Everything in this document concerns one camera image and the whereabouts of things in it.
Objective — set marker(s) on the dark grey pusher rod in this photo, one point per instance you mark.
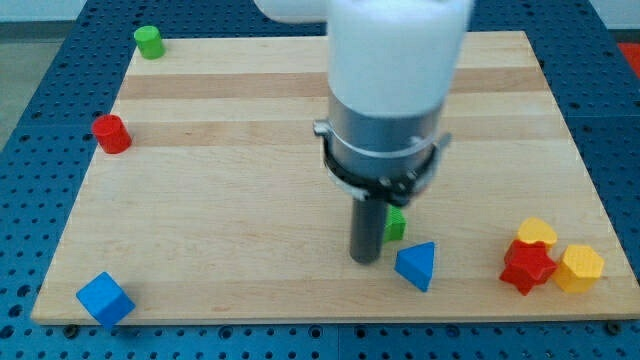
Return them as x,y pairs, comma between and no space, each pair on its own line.
368,220

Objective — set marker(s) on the red cylinder block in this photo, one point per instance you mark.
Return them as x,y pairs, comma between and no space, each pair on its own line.
111,134

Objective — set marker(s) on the blue triangle block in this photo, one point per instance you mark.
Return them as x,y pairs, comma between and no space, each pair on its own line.
416,264

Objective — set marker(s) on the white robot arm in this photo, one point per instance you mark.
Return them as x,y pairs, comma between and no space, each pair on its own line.
390,67

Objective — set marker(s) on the wooden board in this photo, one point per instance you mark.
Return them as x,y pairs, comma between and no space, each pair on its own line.
222,211

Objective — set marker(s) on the yellow hexagon block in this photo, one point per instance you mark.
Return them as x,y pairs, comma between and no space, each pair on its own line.
578,269

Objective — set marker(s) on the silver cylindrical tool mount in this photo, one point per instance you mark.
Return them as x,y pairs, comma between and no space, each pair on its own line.
387,158

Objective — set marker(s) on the green star block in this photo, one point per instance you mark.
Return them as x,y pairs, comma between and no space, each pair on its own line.
395,225

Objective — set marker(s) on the red star block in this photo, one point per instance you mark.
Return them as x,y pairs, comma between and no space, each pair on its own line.
527,265

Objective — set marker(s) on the blue perforated table frame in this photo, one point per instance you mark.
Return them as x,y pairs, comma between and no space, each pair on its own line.
44,161

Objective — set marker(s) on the yellow heart block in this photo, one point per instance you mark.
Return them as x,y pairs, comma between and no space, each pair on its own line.
533,230

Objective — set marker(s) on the blue cube block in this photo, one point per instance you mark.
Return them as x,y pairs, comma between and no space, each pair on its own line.
105,300

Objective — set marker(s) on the green cylinder block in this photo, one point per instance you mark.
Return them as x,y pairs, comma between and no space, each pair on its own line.
149,42

